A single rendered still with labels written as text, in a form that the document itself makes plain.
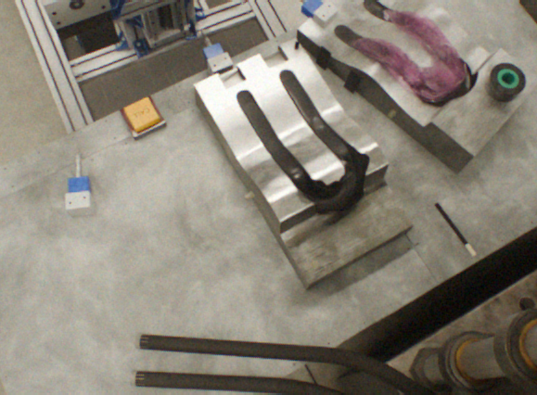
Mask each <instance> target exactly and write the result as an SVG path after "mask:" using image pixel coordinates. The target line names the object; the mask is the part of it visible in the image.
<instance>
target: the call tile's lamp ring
mask: <svg viewBox="0 0 537 395"><path fill-rule="evenodd" d="M148 99H149V100H150V102H151V104H152V106H153V108H154V109H155V110H156V112H157V115H159V116H160V119H161V122H159V123H156V124H154V125H152V126H150V127H148V128H146V129H145V130H143V131H140V132H138V133H135V131H134V128H133V126H132V124H131V123H130V122H129V120H128V118H127V116H125V114H124V113H123V111H124V109H123V108H121V109H120V112H121V115H122V116H123V118H124V120H125V122H127V124H128V126H129V127H130V129H131V131H132V133H133V135H134V137H136V136H138V135H140V134H142V133H145V132H147V131H149V130H151V129H153V128H155V127H157V126H160V125H162V124H163V123H165V122H166V121H165V120H164V119H163V117H162V114H161V113H160V110H159V108H158V107H156V105H155V103H154V101H153V99H152V98H151V96H148Z"/></svg>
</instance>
